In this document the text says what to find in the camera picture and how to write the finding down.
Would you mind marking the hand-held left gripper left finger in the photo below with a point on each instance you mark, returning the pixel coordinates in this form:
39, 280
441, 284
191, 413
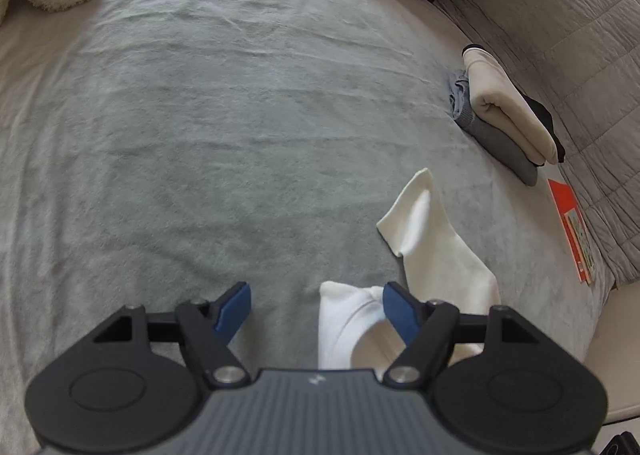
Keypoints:
232, 312

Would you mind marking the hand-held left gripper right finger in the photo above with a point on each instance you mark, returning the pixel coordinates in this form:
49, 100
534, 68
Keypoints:
400, 307

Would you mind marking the white shirt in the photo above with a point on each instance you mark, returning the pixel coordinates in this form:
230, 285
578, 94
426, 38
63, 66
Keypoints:
450, 255

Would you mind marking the grey folded garment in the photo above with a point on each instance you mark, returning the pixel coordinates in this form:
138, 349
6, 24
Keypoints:
505, 150

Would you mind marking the orange booklet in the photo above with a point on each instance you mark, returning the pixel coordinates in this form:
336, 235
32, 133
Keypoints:
562, 205

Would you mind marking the grey quilted bedspread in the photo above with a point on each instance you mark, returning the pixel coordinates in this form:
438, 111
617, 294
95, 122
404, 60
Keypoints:
560, 10

